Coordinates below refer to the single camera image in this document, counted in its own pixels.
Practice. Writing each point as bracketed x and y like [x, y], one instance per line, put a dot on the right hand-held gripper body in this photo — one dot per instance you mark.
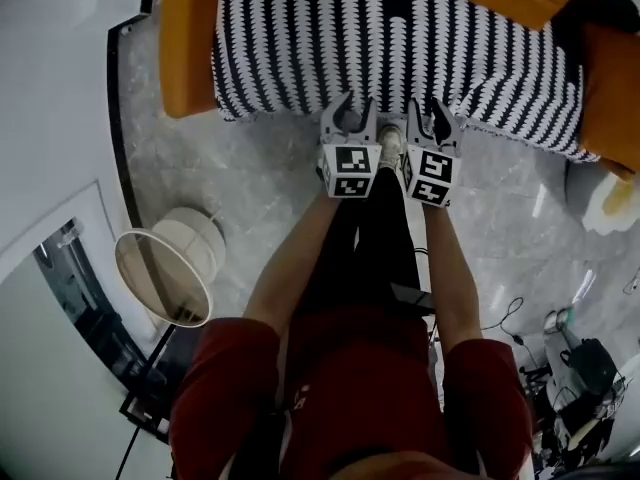
[432, 173]

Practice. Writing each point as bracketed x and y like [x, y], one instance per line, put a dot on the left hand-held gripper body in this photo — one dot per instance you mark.
[350, 168]

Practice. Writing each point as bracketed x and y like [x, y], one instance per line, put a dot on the orange sofa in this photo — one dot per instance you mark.
[185, 43]

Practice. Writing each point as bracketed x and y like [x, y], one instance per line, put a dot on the medium orange cushion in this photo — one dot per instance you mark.
[615, 93]

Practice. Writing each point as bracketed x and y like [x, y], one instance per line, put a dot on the person's left forearm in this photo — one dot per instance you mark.
[295, 263]

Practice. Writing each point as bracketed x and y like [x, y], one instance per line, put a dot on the person's right forearm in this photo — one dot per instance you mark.
[452, 278]

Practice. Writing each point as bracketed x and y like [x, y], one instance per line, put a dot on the white shoe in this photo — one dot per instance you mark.
[391, 143]

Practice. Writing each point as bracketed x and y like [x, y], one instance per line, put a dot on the black trousers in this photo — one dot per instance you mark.
[370, 248]

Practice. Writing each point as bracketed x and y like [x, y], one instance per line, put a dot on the black box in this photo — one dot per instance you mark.
[412, 298]

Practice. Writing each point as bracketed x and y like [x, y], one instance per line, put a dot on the white object with yellow top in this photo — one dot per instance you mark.
[605, 203]

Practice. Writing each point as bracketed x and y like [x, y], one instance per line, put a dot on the floor lamp with round shade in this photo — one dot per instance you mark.
[160, 278]

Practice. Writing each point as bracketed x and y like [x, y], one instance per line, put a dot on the red shirt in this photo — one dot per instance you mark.
[350, 393]

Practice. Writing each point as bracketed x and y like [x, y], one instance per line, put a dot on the black bag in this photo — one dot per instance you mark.
[592, 365]

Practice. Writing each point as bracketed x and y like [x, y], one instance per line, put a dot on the white equipment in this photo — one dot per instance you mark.
[575, 408]

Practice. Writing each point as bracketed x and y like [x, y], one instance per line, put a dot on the dark glass cabinet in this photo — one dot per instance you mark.
[80, 288]

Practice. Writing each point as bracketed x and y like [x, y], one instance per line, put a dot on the black picture frame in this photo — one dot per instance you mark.
[145, 418]

